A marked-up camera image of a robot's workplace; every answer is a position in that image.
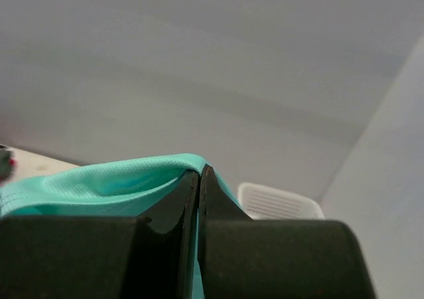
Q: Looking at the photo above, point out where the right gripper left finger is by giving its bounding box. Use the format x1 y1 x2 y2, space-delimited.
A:
1 171 199 298

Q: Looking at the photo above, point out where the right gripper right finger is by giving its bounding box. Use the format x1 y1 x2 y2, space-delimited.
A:
197 166 376 298

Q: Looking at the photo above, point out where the teal t-shirt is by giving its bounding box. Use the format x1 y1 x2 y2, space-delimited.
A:
1 154 240 298

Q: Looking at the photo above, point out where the white plastic mesh basket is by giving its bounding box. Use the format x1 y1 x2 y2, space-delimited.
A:
237 182 325 219

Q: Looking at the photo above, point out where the folded grey t-shirt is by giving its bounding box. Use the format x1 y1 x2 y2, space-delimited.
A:
0 147 15 182

